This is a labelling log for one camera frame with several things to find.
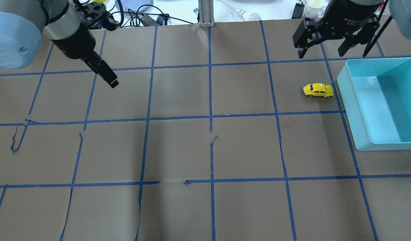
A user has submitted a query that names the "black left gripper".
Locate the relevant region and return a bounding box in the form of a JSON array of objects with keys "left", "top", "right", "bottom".
[{"left": 51, "top": 23, "right": 119, "bottom": 89}]

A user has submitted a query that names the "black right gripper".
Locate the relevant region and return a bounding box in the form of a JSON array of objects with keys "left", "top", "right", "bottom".
[{"left": 293, "top": 0, "right": 388, "bottom": 59}]

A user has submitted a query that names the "yellow beetle toy car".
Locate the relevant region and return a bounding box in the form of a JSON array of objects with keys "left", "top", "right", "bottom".
[{"left": 303, "top": 83, "right": 334, "bottom": 98}]

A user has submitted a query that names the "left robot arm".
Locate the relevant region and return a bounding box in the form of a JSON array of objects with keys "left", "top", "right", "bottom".
[{"left": 0, "top": 0, "right": 119, "bottom": 88}]

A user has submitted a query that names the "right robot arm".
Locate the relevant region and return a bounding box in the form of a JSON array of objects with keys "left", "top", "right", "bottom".
[{"left": 293, "top": 0, "right": 411, "bottom": 59}]

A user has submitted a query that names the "light blue plastic bin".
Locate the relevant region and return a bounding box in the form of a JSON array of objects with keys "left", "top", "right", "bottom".
[{"left": 337, "top": 57, "right": 411, "bottom": 151}]

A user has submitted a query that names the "aluminium frame post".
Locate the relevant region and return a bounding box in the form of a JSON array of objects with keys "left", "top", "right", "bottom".
[{"left": 198, "top": 0, "right": 215, "bottom": 28}]

